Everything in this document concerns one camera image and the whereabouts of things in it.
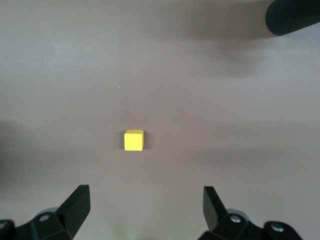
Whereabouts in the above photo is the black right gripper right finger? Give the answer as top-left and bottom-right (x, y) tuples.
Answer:
(197, 185), (304, 240)

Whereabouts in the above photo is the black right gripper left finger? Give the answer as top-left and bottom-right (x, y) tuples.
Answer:
(0, 184), (91, 240)

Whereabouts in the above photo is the yellow wooden block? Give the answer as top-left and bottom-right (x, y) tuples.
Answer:
(123, 129), (145, 152)

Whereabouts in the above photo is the black ribbed cylinder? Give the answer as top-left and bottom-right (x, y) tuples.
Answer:
(264, 0), (320, 37)

